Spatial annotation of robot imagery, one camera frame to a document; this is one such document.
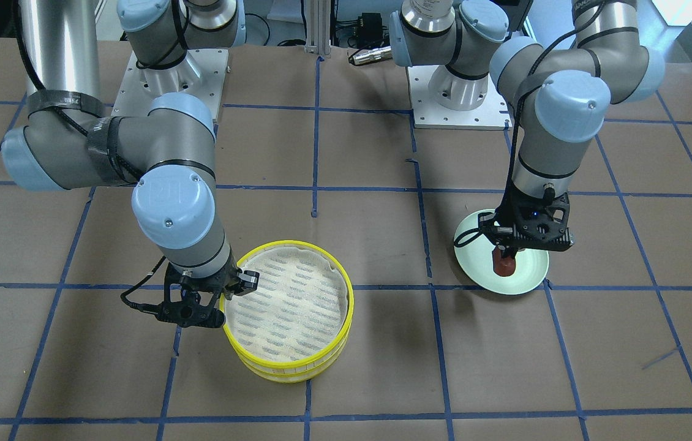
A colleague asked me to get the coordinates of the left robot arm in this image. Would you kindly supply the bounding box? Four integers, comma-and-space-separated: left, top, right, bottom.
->
388, 1, 665, 258

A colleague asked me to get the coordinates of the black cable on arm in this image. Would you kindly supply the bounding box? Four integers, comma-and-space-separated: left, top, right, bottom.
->
121, 256, 168, 314
453, 0, 604, 249

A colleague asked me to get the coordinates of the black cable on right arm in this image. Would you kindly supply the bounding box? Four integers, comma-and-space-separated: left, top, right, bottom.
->
121, 256, 168, 314

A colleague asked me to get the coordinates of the aluminium frame post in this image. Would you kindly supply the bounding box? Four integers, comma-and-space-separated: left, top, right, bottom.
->
301, 1, 335, 59

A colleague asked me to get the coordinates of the white steamer liner cloth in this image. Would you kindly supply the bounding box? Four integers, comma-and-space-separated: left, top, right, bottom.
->
224, 244, 348, 363

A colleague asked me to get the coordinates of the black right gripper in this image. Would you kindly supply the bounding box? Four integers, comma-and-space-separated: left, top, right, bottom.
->
155, 263, 260, 328

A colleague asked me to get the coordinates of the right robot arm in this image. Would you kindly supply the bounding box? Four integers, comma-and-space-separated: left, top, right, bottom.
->
1, 1, 259, 328

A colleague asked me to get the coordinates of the yellow rimmed steamer layer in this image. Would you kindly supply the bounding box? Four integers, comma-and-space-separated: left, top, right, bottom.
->
220, 240, 355, 383

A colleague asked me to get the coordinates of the pale green plate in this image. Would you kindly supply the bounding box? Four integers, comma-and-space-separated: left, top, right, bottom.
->
454, 236, 549, 295

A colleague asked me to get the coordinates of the black power adapter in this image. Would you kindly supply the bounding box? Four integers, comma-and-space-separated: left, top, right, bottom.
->
354, 12, 383, 45

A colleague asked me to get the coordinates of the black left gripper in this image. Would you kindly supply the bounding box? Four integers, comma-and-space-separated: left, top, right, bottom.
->
478, 192, 574, 252

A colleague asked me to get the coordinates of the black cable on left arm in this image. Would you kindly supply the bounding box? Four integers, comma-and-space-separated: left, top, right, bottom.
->
453, 0, 604, 249

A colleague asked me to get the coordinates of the dark red bun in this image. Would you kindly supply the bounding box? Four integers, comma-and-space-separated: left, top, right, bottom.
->
492, 246, 517, 278

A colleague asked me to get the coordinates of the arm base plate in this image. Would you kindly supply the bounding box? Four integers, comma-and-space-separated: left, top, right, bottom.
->
407, 66, 512, 130
111, 48, 229, 123

